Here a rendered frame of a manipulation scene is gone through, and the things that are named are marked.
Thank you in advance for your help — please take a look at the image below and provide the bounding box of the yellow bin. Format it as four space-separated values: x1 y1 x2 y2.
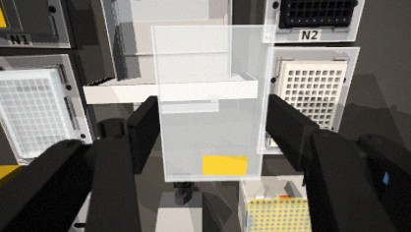
0 165 23 188

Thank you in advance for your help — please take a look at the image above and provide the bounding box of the blue box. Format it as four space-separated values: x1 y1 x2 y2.
383 173 388 184

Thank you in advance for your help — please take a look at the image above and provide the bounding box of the yellow plate with grid of dark holes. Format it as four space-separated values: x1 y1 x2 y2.
0 0 51 33

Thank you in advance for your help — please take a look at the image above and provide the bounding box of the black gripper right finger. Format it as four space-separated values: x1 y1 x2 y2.
265 94 411 232

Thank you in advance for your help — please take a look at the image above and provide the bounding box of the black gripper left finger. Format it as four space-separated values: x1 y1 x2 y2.
0 95 160 232

